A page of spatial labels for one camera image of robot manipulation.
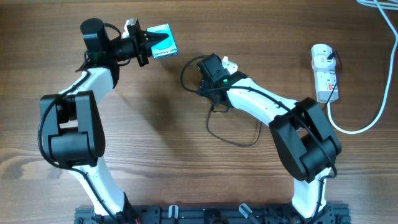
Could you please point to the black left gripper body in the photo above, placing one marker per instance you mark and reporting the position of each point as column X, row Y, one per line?
column 131, row 47

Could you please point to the teal screen smartphone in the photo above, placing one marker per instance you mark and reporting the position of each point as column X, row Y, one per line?
column 173, row 50

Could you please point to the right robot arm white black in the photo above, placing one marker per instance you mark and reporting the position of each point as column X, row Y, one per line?
column 306, row 144

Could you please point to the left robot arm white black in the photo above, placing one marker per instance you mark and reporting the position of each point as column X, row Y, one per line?
column 70, row 135

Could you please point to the white USB charger plug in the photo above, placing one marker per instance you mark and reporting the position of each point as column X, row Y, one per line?
column 321, row 63

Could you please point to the white power strip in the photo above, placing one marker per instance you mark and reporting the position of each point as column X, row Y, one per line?
column 325, row 82

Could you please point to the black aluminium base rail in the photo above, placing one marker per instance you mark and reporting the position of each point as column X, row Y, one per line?
column 270, row 213

